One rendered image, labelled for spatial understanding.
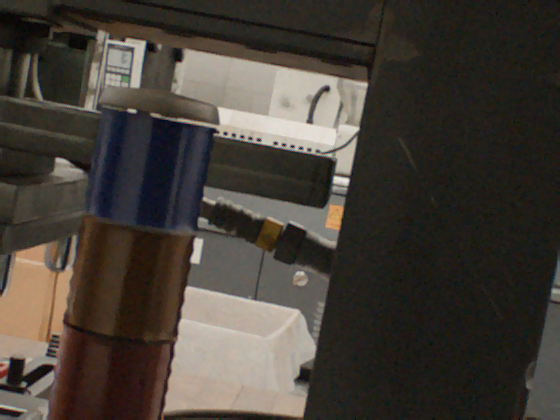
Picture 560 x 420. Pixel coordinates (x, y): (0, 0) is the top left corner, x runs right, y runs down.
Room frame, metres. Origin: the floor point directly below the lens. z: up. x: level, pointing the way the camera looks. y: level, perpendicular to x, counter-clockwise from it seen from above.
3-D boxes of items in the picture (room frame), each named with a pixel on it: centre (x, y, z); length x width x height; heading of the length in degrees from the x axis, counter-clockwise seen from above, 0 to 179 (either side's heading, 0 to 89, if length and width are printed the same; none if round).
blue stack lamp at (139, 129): (0.34, 0.04, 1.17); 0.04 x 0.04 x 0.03
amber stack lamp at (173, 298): (0.34, 0.04, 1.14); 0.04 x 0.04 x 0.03
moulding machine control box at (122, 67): (5.14, 0.87, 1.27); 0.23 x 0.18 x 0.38; 172
